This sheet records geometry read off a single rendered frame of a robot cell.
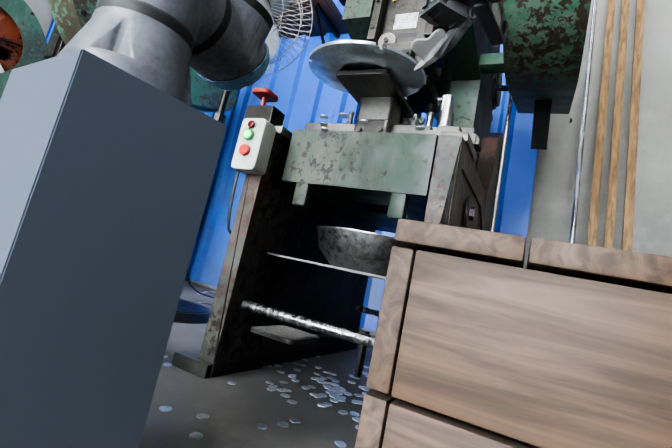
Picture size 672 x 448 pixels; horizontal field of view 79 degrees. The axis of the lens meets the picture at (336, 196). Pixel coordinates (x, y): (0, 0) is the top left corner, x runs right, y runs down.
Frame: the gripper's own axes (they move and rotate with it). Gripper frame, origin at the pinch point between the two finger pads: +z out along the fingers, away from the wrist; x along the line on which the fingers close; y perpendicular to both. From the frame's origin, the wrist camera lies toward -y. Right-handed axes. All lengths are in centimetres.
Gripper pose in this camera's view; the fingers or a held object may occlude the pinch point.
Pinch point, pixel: (424, 37)
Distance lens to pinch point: 88.0
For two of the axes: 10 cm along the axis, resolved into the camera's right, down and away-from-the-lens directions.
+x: -2.1, 9.6, -1.8
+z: -4.3, 0.7, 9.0
